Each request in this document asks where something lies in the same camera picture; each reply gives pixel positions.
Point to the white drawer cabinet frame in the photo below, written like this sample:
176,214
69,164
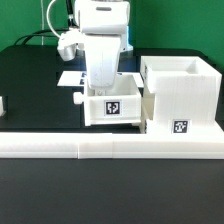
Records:
185,90

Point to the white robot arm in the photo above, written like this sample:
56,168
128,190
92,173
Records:
101,31

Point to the white fiducial marker sheet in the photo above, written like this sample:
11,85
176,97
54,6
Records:
76,78

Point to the white drawer box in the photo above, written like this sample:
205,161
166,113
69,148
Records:
119,105
147,113

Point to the white L-shaped fence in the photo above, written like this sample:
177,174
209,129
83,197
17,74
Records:
208,145

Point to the white front drawer box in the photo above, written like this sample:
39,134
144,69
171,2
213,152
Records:
147,113

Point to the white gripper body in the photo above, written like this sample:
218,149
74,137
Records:
101,25

